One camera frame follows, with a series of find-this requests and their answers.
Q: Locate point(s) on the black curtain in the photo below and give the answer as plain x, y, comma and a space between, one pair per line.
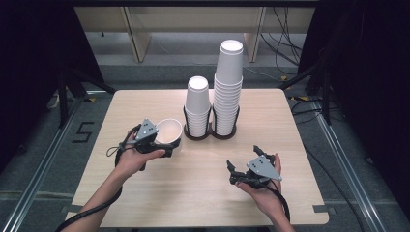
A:
374, 80
29, 64

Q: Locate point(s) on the person's left hand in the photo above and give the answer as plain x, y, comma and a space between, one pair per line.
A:
132, 162

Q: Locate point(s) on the short stack of white cups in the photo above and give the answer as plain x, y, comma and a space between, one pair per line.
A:
197, 96

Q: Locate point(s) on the light wooden bench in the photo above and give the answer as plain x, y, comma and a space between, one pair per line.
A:
193, 19

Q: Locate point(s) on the single white paper cup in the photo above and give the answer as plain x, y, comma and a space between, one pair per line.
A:
169, 130

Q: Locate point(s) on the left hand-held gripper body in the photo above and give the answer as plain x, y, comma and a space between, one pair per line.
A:
146, 132

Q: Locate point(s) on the aluminium floor rail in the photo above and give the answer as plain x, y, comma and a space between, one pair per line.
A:
348, 167
35, 183

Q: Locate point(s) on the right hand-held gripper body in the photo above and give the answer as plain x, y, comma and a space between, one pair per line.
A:
262, 169

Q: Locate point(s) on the tall stack of white cups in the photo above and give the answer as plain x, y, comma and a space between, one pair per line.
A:
228, 71

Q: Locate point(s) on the black metal stand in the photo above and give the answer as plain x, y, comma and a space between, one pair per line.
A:
63, 96
325, 96

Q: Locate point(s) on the person's right hand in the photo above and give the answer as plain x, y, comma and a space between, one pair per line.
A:
270, 199

